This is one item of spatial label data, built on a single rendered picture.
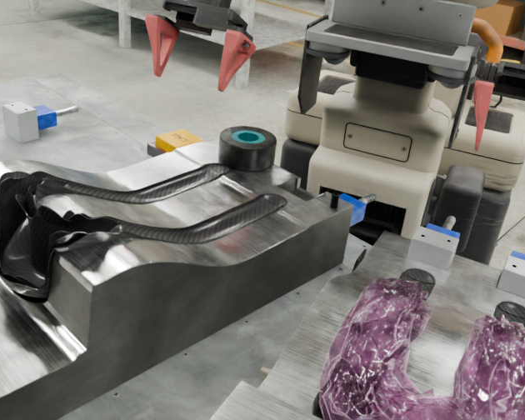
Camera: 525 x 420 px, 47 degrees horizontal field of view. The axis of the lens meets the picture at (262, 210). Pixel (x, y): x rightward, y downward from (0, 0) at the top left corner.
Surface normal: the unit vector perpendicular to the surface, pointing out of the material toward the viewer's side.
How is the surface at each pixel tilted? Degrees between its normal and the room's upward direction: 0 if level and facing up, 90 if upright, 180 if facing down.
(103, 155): 0
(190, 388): 0
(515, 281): 90
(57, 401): 90
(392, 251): 0
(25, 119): 90
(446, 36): 90
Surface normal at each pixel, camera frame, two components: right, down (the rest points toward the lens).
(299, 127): -0.38, 0.43
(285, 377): 0.04, -0.80
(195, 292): 0.70, 0.41
